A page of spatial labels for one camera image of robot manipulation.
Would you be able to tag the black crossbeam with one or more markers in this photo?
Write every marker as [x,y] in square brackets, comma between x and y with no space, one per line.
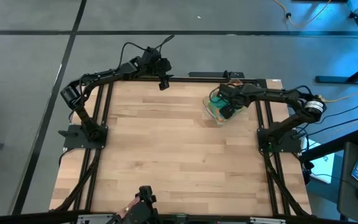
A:
[26,219]

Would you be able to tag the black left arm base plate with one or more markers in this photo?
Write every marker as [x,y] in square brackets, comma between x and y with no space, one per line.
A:
[70,141]

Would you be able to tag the black aluminium table frame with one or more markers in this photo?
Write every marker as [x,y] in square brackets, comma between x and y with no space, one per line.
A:
[182,79]

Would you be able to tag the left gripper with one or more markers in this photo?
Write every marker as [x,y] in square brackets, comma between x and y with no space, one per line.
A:
[154,63]

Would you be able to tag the clear plastic bin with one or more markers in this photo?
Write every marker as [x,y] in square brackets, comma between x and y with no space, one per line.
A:
[207,107]

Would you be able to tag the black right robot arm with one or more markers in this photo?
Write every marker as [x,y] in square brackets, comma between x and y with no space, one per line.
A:
[278,95]

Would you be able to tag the black flat base bar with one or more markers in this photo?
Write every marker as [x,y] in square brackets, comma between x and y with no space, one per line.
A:
[207,74]

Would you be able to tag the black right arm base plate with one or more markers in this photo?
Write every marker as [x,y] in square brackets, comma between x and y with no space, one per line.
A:
[291,146]

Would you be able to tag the person's hand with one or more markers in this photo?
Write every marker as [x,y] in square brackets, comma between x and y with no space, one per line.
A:
[128,208]

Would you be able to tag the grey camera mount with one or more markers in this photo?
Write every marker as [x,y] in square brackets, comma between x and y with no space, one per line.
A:
[181,218]

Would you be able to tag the teal microfiber towel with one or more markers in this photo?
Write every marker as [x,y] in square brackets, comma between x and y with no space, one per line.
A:
[217,101]

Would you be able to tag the orange microfiber towel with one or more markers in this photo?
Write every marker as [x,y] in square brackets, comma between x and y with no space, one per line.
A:
[217,116]

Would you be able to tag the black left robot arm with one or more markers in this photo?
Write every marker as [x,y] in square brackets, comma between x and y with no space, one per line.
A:
[104,76]

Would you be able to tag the dark grey desk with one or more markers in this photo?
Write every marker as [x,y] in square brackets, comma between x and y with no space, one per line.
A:
[346,193]

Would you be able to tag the silver metal bracket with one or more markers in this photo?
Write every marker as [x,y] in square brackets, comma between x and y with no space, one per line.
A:
[267,221]
[95,217]

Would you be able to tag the black desk leg frame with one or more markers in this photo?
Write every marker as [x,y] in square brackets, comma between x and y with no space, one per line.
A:
[331,80]

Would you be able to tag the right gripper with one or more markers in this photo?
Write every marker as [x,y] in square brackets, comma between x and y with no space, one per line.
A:
[233,95]

